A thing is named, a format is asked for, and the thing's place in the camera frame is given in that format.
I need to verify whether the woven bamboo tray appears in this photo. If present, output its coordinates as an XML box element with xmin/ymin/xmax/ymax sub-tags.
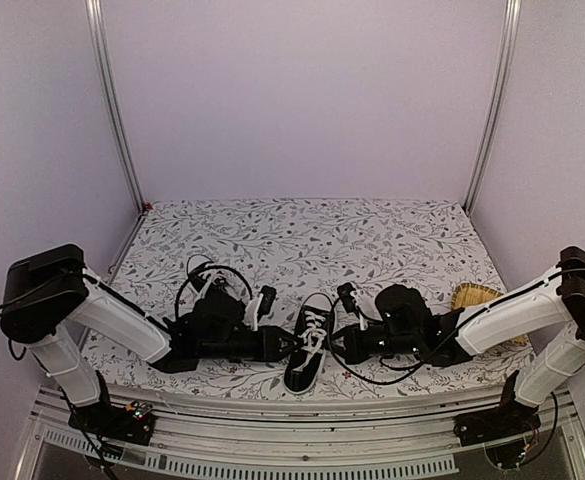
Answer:
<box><xmin>450</xmin><ymin>282</ymin><xmax>527</xmax><ymax>347</ymax></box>

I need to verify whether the left aluminium frame post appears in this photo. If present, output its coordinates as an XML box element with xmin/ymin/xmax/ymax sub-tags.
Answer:
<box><xmin>85</xmin><ymin>0</ymin><xmax>146</xmax><ymax>215</ymax></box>

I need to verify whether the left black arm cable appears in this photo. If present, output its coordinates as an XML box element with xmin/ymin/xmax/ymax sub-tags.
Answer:
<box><xmin>174</xmin><ymin>266</ymin><xmax>254</xmax><ymax>321</ymax></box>

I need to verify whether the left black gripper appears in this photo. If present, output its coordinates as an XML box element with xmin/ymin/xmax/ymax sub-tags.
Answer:
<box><xmin>199</xmin><ymin>326</ymin><xmax>305</xmax><ymax>364</ymax></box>

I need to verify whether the floral patterned table mat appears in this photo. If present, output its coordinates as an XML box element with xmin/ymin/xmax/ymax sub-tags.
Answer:
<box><xmin>82</xmin><ymin>199</ymin><xmax>535</xmax><ymax>402</ymax></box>

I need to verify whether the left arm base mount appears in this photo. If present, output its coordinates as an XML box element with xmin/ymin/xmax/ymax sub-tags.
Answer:
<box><xmin>68</xmin><ymin>372</ymin><xmax>157</xmax><ymax>446</ymax></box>

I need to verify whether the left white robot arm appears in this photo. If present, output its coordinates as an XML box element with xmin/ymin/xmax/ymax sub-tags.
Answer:
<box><xmin>0</xmin><ymin>244</ymin><xmax>301</xmax><ymax>434</ymax></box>

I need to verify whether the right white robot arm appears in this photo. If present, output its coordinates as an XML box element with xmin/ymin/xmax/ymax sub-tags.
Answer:
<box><xmin>327</xmin><ymin>246</ymin><xmax>585</xmax><ymax>436</ymax></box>

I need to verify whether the right aluminium frame post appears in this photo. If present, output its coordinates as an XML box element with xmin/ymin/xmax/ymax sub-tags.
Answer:
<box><xmin>463</xmin><ymin>0</ymin><xmax>522</xmax><ymax>217</ymax></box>

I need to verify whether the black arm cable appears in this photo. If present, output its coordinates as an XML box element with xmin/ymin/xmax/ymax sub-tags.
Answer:
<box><xmin>174</xmin><ymin>266</ymin><xmax>254</xmax><ymax>321</ymax></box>
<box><xmin>329</xmin><ymin>299</ymin><xmax>448</xmax><ymax>385</ymax></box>

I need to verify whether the front aluminium rail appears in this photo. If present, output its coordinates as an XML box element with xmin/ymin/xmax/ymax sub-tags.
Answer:
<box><xmin>21</xmin><ymin>384</ymin><xmax>585</xmax><ymax>479</ymax></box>

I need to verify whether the aluminium frame post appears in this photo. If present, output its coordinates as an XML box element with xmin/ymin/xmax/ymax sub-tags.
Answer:
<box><xmin>85</xmin><ymin>0</ymin><xmax>146</xmax><ymax>215</ymax></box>
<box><xmin>463</xmin><ymin>0</ymin><xmax>522</xmax><ymax>217</ymax></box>

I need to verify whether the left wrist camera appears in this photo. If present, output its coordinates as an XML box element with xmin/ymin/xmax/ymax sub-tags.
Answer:
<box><xmin>244</xmin><ymin>286</ymin><xmax>277</xmax><ymax>331</ymax></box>

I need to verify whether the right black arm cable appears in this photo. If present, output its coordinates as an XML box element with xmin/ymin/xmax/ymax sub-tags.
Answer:
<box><xmin>329</xmin><ymin>299</ymin><xmax>448</xmax><ymax>385</ymax></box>

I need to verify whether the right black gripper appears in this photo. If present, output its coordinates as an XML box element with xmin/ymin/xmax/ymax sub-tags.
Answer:
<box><xmin>323</xmin><ymin>322</ymin><xmax>421</xmax><ymax>365</ymax></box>

